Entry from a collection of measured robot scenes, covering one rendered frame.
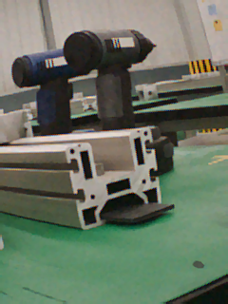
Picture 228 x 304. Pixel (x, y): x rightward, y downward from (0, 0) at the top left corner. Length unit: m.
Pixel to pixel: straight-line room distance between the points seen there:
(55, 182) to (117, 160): 0.07
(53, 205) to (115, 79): 0.26
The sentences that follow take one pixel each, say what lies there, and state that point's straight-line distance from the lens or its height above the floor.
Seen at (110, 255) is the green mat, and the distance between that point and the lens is 0.54.
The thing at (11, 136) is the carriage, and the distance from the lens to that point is 0.98.
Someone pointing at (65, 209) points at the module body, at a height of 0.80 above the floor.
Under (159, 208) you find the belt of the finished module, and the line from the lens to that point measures 0.65.
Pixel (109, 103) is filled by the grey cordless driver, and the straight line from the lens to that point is 0.91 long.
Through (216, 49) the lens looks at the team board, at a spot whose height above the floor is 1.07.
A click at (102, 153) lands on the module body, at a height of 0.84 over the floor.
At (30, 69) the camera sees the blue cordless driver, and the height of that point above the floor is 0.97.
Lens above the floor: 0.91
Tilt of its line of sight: 4 degrees down
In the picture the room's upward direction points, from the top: 11 degrees counter-clockwise
